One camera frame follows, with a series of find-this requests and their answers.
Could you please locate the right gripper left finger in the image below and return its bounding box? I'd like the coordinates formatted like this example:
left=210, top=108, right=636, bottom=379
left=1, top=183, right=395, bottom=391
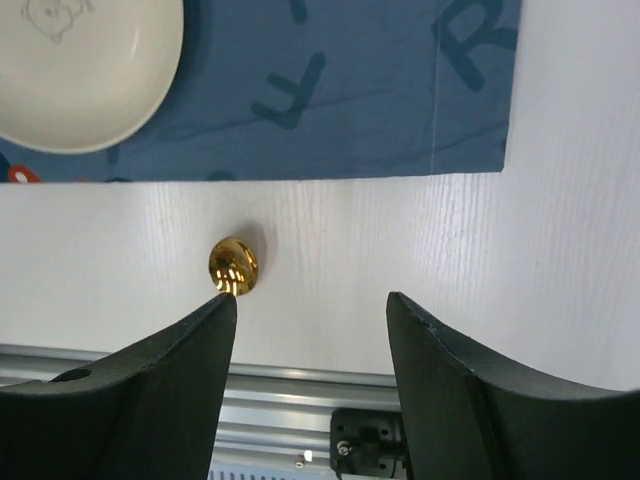
left=1, top=294, right=237, bottom=479

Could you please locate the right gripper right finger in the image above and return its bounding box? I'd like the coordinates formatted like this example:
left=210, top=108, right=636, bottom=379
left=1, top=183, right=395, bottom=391
left=386, top=292, right=639, bottom=479

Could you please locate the gold ornate spoon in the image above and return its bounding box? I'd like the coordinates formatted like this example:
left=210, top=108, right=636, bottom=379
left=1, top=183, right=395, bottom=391
left=208, top=236, right=259, bottom=296

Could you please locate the blue letter-print placemat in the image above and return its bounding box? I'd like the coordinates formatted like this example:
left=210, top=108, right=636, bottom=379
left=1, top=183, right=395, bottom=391
left=1, top=1, right=521, bottom=184

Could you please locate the cream round plate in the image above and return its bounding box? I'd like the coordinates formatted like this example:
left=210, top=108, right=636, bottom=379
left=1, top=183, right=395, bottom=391
left=1, top=1, right=185, bottom=154

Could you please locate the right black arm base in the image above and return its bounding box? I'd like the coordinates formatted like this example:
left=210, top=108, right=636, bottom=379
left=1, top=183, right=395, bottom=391
left=329, top=408, right=414, bottom=479

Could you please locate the perforated cable duct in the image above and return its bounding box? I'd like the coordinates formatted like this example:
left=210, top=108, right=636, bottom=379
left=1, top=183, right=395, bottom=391
left=207, top=464, right=335, bottom=480

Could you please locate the aluminium mounting rail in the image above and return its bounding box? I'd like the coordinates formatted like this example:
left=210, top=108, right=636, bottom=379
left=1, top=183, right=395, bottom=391
left=1, top=345, right=399, bottom=476

